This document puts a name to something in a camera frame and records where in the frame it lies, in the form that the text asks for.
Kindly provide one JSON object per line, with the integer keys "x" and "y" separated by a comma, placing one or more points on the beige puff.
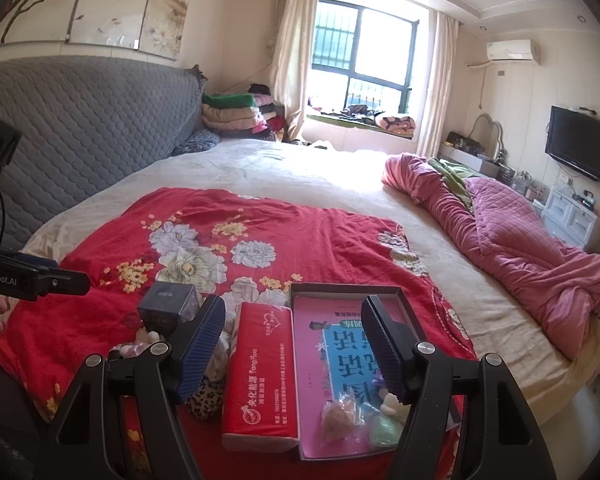
{"x": 340, "y": 417}

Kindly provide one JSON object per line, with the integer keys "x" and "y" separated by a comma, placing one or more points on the leopard print cloth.
{"x": 205, "y": 400}

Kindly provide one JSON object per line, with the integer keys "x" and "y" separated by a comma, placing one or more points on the window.
{"x": 380, "y": 45}

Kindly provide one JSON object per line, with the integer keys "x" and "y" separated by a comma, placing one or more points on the black box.
{"x": 165, "y": 305}

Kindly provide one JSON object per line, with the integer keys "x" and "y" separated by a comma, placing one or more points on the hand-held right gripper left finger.
{"x": 202, "y": 345}

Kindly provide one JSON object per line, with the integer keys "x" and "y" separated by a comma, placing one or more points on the floral wall painting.
{"x": 105, "y": 5}

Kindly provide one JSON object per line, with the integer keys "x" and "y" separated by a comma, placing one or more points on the white vanity table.
{"x": 460, "y": 160}

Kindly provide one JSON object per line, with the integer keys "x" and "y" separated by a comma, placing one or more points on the white air conditioner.
{"x": 510, "y": 51}

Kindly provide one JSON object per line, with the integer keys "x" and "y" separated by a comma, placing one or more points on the pink book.
{"x": 310, "y": 385}

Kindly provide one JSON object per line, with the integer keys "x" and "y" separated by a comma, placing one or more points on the grey quilted headboard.
{"x": 80, "y": 125}

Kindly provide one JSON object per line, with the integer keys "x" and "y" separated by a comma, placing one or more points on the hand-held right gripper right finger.
{"x": 385, "y": 350}

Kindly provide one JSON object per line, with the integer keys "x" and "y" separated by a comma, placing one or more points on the dark shallow box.
{"x": 345, "y": 290}

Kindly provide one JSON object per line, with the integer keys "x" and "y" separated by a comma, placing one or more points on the cream plush bear purple bow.
{"x": 392, "y": 405}

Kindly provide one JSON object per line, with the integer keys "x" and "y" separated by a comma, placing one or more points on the person's dark trousers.
{"x": 5, "y": 420}

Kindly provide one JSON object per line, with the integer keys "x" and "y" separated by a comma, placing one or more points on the stack of folded blankets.
{"x": 230, "y": 115}

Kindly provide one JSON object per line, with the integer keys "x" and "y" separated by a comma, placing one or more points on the red floral blanket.
{"x": 280, "y": 230}

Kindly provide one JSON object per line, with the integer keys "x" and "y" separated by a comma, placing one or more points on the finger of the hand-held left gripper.
{"x": 65, "y": 282}
{"x": 37, "y": 261}

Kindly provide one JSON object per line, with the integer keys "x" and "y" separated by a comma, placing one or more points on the cream bed sheet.
{"x": 305, "y": 170}

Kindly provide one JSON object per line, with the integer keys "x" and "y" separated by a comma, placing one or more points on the white drawer cabinet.
{"x": 570, "y": 220}

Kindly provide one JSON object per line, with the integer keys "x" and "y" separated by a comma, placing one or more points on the cream curtain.
{"x": 295, "y": 60}
{"x": 437, "y": 85}

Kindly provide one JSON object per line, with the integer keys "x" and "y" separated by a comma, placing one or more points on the dark patterned pillow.
{"x": 195, "y": 142}

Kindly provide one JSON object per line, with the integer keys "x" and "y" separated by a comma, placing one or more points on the green makeup sponge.
{"x": 385, "y": 432}

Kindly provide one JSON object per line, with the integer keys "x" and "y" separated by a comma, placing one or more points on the black television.
{"x": 577, "y": 142}

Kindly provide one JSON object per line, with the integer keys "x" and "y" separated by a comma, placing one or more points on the dark clothes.
{"x": 360, "y": 110}

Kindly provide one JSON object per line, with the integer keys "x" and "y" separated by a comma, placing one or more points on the green blanket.
{"x": 450, "y": 175}

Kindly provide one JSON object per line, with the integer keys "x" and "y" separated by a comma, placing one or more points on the silver framed vanity mirror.
{"x": 497, "y": 132}

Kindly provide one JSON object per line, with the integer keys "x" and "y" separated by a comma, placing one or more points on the pink quilt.
{"x": 520, "y": 240}

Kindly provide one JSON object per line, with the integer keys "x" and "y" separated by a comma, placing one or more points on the red tissue pack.
{"x": 260, "y": 370}

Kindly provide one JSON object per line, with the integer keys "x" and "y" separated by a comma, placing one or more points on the brown patterned blanket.
{"x": 395, "y": 125}

